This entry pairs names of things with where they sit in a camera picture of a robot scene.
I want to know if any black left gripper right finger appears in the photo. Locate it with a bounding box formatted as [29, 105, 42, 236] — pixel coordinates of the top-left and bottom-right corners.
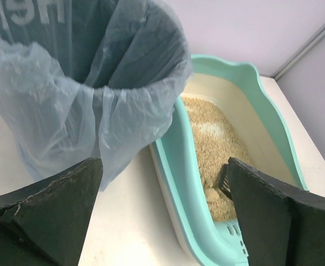
[227, 157, 325, 265]

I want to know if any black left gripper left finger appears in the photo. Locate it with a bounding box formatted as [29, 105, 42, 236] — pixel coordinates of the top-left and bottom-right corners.
[0, 158, 103, 265]

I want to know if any black litter scoop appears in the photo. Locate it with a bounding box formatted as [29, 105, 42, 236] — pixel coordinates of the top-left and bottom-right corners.
[218, 164, 232, 200]

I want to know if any beige litter clump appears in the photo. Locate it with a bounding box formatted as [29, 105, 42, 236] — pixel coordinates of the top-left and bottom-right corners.
[204, 187, 225, 203]

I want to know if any teal litter box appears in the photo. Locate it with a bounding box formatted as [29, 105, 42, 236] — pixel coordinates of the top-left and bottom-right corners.
[150, 54, 307, 265]

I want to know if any translucent blue bin liner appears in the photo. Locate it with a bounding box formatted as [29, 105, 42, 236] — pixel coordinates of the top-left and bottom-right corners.
[0, 1, 192, 188]

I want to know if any beige cat litter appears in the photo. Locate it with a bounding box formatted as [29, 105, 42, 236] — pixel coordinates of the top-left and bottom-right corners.
[182, 97, 252, 222]

